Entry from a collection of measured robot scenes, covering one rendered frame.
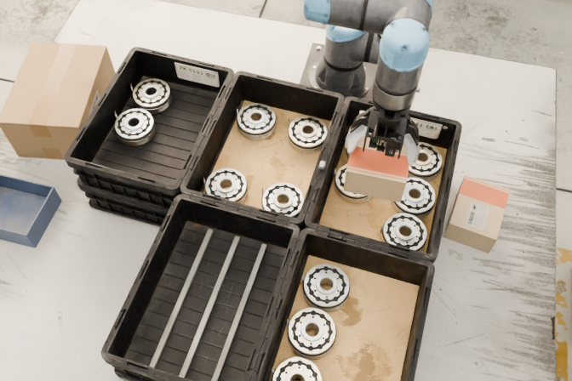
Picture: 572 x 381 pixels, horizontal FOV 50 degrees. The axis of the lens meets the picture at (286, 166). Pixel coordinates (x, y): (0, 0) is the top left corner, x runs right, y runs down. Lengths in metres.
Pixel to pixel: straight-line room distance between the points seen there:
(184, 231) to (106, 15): 0.97
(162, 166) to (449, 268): 0.78
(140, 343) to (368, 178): 0.60
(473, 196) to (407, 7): 0.71
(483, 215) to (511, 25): 1.81
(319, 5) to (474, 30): 2.20
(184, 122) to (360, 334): 0.73
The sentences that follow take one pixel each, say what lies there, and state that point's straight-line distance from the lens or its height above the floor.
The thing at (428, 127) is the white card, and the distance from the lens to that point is 1.60.
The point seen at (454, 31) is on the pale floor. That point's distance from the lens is 3.21.
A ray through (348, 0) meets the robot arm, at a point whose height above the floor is 1.43.
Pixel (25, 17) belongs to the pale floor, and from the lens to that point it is 3.44.
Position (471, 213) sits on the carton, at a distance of 1.64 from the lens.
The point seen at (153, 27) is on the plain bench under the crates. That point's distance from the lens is 2.15.
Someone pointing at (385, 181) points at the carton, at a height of 1.11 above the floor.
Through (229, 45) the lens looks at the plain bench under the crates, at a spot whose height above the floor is 0.70.
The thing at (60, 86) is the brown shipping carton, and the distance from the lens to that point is 1.81.
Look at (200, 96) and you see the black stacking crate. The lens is 1.74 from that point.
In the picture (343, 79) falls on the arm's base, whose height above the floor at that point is 0.81.
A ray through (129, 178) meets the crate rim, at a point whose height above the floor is 0.93.
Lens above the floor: 2.14
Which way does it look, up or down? 56 degrees down
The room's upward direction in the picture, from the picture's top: straight up
